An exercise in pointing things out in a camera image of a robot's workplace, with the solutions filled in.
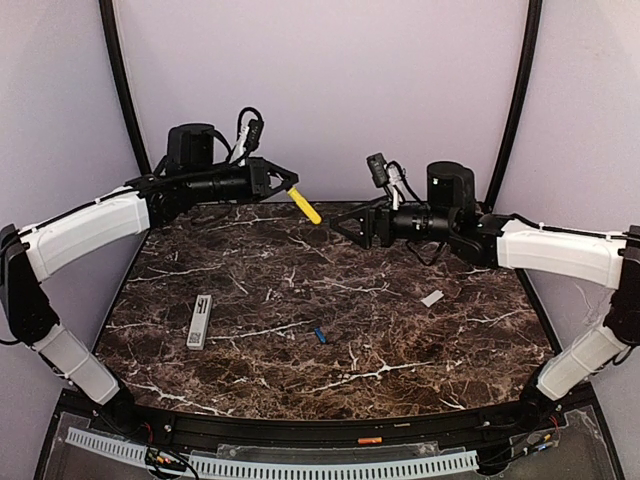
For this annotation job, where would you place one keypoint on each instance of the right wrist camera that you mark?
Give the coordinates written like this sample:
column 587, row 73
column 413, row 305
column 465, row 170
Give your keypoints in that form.
column 388, row 177

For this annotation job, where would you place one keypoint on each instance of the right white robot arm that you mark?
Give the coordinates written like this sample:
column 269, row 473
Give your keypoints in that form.
column 495, row 241

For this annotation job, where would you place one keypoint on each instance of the white battery cover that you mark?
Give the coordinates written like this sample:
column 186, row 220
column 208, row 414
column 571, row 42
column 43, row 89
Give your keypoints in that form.
column 432, row 298

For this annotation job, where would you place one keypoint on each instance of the black frame post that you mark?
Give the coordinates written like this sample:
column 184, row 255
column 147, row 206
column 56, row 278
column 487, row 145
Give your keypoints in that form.
column 526, row 59
column 122, row 87

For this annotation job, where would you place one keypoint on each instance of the orange battery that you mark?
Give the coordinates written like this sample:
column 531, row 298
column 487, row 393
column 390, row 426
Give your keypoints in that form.
column 370, row 440

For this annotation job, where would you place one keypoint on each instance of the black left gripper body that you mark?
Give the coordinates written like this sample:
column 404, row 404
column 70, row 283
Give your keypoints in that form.
column 258, row 177

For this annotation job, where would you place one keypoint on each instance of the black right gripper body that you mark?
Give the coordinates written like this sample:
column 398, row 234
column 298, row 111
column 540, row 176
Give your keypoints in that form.
column 380, row 226

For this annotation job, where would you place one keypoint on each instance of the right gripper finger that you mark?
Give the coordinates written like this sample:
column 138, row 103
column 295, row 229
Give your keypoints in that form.
column 362, row 237
column 359, row 215

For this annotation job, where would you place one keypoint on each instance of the right black frame post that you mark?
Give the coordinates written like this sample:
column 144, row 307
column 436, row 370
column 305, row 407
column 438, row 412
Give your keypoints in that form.
column 526, row 59

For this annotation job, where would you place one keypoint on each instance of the white slotted cable duct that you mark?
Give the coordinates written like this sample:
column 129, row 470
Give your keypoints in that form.
column 244, row 462

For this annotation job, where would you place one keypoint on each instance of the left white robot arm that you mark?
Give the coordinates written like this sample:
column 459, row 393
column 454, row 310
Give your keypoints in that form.
column 31, row 255

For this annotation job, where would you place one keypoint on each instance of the blue battery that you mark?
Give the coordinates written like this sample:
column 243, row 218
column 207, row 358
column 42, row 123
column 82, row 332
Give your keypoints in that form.
column 321, row 336

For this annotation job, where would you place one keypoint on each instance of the left black frame post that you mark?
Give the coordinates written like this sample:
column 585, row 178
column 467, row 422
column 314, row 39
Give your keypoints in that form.
column 122, row 87

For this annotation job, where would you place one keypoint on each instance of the yellow handled screwdriver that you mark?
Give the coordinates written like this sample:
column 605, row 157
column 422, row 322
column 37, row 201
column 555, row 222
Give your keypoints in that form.
column 303, row 204

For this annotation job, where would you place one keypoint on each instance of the white remote control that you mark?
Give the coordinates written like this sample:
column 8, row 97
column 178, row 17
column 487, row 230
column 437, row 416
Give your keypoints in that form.
column 199, row 322

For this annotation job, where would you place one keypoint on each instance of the black front rail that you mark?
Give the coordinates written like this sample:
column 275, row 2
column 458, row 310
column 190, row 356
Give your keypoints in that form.
column 484, row 427

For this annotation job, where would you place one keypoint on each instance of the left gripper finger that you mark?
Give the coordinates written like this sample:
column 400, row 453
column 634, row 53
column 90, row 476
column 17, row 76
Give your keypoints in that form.
column 274, row 172
column 270, row 193

